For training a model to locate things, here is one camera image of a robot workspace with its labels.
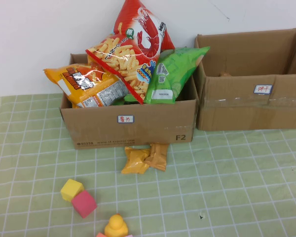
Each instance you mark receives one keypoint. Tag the golden brown snack packet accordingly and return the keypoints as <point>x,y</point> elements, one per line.
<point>159,155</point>

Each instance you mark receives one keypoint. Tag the green checked tablecloth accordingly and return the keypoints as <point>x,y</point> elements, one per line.
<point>212,185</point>

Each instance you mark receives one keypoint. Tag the light green chips bag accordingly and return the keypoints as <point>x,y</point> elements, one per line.
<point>172,74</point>

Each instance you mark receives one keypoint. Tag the red shrimp chips bag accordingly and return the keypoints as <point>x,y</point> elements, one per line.
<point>138,44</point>

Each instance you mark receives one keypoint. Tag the blue-edged label on F2 box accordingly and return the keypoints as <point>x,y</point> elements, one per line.
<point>125,119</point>

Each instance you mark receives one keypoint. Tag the blue-edged label on taped box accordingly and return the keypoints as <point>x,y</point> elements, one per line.
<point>263,89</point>

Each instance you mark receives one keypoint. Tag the taped plain cardboard box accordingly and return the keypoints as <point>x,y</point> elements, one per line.
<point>241,113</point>

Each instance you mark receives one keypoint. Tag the red foam cube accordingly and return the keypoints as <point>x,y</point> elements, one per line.
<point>85,203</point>

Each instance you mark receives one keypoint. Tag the small orange toy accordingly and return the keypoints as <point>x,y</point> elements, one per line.
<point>100,235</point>

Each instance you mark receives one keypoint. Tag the yellow rubber duck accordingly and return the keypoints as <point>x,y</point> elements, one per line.
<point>116,225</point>

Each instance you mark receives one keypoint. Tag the yellow snack packet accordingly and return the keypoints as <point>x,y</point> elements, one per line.
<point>134,160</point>

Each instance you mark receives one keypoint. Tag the cardboard box printed F2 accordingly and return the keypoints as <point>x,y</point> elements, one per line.
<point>148,128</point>

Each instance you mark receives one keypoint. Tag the dark green snack bag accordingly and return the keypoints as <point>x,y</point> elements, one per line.
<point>128,100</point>

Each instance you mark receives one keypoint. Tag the orange chips bag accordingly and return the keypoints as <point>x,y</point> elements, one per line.
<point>88,86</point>

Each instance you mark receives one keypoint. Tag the yellow foam cube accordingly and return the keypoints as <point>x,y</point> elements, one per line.
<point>70,190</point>

